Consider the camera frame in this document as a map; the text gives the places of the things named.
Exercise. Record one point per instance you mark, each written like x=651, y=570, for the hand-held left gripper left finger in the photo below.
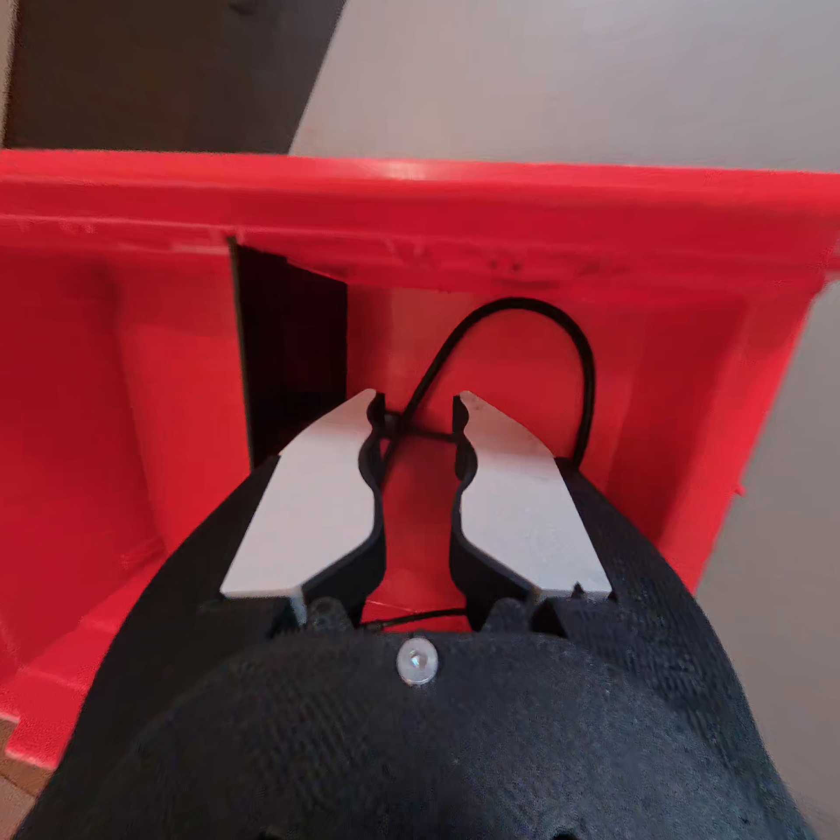
x=308, y=512

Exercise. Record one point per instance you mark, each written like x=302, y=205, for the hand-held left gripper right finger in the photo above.
x=525, y=512

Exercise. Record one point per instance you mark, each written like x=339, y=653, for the red plastic bin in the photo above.
x=656, y=394

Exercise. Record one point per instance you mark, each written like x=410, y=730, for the black bin divider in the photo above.
x=295, y=361

